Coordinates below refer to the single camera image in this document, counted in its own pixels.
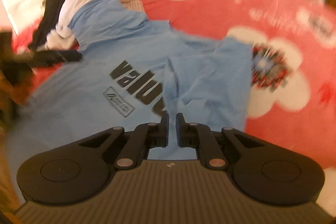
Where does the light blue t-shirt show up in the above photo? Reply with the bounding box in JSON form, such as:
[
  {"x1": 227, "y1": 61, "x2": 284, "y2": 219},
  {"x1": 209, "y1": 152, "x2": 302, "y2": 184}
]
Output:
[{"x1": 6, "y1": 0, "x2": 252, "y2": 181}]

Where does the person left hand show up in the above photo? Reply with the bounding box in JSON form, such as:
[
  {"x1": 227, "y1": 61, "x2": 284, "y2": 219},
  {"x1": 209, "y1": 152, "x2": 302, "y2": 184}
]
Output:
[{"x1": 1, "y1": 69, "x2": 33, "y2": 128}]

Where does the white fleece garment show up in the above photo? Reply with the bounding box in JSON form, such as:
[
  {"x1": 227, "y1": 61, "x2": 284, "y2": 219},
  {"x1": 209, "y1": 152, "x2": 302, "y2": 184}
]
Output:
[{"x1": 37, "y1": 0, "x2": 93, "y2": 51}]

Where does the black garment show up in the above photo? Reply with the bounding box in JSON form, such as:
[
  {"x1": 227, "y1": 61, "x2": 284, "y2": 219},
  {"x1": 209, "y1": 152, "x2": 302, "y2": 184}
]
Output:
[{"x1": 28, "y1": 0, "x2": 66, "y2": 51}]

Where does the red floral bed blanket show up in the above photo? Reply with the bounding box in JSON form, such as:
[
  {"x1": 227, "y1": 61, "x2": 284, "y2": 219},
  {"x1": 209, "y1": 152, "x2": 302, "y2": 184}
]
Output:
[{"x1": 10, "y1": 0, "x2": 336, "y2": 210}]

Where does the beige knit sweater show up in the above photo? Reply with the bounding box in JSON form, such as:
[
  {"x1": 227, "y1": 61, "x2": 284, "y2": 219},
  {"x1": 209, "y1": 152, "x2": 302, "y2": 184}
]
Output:
[{"x1": 119, "y1": 0, "x2": 145, "y2": 12}]

